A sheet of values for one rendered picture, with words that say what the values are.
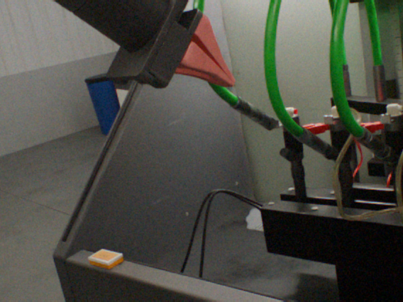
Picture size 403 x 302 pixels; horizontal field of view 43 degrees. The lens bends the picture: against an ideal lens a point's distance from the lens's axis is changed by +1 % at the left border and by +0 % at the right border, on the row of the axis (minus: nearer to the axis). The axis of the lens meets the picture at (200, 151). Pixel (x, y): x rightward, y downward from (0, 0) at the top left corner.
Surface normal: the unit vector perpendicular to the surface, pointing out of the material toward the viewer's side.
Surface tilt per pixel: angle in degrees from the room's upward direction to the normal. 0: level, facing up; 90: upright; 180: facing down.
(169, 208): 90
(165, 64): 89
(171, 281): 0
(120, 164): 90
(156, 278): 0
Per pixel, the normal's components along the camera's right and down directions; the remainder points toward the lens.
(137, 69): -0.72, -0.44
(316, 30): -0.63, 0.32
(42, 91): 0.65, 0.07
